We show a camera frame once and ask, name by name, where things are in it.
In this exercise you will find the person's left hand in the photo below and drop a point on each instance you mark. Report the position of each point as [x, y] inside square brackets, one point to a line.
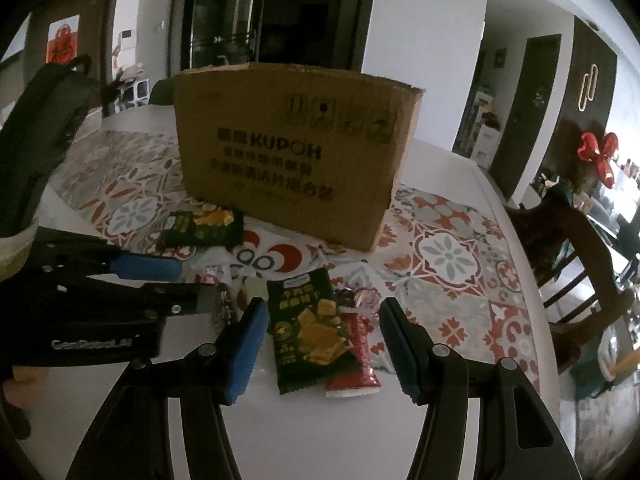
[22, 385]

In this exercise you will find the floral patterned table runner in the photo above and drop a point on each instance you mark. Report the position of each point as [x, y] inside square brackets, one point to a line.
[450, 260]

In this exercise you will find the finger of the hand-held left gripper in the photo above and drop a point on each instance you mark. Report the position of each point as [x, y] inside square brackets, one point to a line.
[180, 302]
[145, 267]

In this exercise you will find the black sliding glass door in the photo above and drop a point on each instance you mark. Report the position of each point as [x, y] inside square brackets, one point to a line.
[300, 10]

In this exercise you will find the red flower balloon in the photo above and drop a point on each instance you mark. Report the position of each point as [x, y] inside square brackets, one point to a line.
[597, 152]

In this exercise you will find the red and white door poster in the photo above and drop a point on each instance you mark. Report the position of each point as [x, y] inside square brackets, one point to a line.
[62, 42]

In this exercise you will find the long red snack packet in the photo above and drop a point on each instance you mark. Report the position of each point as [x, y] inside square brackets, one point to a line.
[357, 360]

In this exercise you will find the looped wall lamp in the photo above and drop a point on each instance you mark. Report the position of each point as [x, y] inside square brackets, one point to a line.
[583, 91]

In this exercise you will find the dark wooden chair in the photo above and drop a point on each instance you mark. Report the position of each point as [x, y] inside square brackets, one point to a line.
[575, 260]

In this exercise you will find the small wall picture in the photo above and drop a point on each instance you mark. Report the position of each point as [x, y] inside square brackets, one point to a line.
[498, 57]

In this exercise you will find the white candy wrapper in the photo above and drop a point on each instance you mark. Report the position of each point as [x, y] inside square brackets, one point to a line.
[215, 267]

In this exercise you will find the clear packet with red circles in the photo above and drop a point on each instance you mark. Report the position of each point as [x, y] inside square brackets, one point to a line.
[270, 257]

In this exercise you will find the green snack packet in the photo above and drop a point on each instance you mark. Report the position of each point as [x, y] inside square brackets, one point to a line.
[202, 227]
[307, 335]

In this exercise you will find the purple candy wrapper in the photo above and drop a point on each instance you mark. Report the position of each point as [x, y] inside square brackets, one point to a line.
[362, 300]

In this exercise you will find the white hallway boxes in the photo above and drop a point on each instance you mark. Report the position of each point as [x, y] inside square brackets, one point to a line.
[482, 132]

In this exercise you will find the dark interior door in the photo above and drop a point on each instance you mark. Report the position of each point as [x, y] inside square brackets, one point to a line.
[525, 110]

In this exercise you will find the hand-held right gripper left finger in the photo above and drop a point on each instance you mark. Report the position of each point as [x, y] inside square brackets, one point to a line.
[245, 355]

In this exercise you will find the pale wrapped candy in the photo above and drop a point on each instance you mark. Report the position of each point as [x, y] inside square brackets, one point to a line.
[255, 290]

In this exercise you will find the dark upholstered chair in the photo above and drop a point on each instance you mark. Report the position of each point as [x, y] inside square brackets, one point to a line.
[161, 92]

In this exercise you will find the white intercom panel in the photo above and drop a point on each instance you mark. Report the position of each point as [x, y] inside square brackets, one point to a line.
[125, 35]

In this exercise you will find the white storage shelf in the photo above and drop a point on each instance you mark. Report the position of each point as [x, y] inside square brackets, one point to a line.
[132, 87]

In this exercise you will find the brown entry door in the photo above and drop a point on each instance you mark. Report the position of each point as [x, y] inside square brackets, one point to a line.
[95, 20]

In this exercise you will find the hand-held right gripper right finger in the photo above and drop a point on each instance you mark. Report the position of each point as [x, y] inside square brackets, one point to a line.
[400, 350]

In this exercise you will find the brown cardboard box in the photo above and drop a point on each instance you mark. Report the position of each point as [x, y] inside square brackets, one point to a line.
[300, 160]

